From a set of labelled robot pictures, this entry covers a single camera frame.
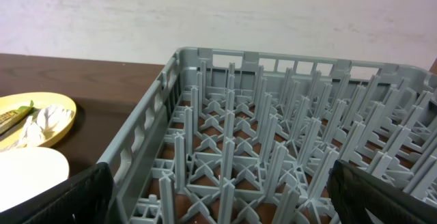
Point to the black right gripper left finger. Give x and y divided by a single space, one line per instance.
83 198

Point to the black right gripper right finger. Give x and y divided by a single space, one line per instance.
358 196

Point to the pale pink bowl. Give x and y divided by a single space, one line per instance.
27 172

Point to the white tissue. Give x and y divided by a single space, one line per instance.
41 126

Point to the yellow round plate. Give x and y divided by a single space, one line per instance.
40 101

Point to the green snack wrapper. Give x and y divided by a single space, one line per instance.
12 117

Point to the grey plastic dishwasher rack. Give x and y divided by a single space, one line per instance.
246 137

